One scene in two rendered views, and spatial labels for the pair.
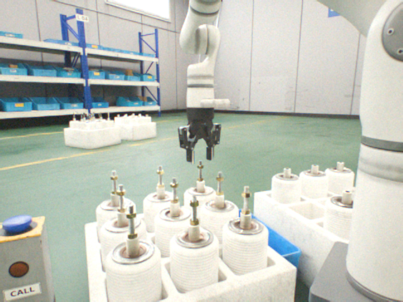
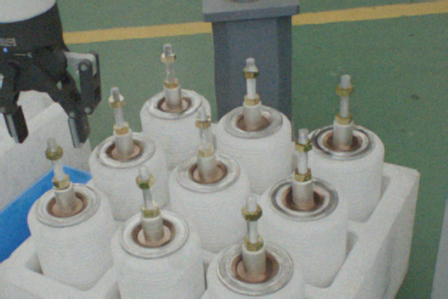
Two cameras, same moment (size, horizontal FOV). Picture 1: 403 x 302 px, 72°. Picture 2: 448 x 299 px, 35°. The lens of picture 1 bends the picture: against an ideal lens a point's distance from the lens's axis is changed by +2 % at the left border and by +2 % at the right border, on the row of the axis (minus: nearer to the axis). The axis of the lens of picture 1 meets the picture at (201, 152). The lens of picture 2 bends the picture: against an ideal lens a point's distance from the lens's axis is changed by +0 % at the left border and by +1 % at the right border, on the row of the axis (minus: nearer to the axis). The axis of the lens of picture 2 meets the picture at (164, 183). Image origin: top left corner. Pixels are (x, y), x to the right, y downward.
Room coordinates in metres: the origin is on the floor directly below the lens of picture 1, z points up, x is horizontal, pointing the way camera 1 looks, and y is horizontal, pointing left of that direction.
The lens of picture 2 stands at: (0.96, 0.61, 0.74)
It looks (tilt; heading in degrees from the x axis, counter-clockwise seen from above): 37 degrees down; 241
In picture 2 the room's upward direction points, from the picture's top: 8 degrees counter-clockwise
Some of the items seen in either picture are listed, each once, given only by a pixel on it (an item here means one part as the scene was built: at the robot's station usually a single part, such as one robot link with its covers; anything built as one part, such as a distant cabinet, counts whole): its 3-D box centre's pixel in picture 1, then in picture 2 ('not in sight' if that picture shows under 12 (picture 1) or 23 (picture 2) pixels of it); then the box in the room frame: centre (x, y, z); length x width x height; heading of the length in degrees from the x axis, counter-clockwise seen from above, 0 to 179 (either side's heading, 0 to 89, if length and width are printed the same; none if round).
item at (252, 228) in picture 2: (114, 185); (252, 228); (0.66, 0.22, 0.30); 0.01 x 0.01 x 0.08; 13
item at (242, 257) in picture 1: (244, 264); (180, 159); (0.54, -0.09, 0.16); 0.10 x 0.10 x 0.18
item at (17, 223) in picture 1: (17, 224); not in sight; (0.41, 0.30, 0.32); 0.04 x 0.04 x 0.02
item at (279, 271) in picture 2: (116, 204); (255, 267); (0.66, 0.22, 0.25); 0.08 x 0.08 x 0.01
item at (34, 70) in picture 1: (38, 70); not in sight; (4.74, 2.69, 0.89); 0.50 x 0.38 x 0.21; 51
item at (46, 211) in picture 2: (200, 190); (67, 205); (0.75, 0.00, 0.25); 0.08 x 0.08 x 0.01
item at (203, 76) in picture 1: (203, 56); not in sight; (0.76, 0.00, 0.62); 0.09 x 0.07 x 0.15; 99
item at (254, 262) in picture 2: (115, 199); (254, 258); (0.66, 0.22, 0.26); 0.02 x 0.02 x 0.03
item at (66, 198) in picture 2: (200, 186); (65, 197); (0.75, 0.00, 0.26); 0.02 x 0.02 x 0.03
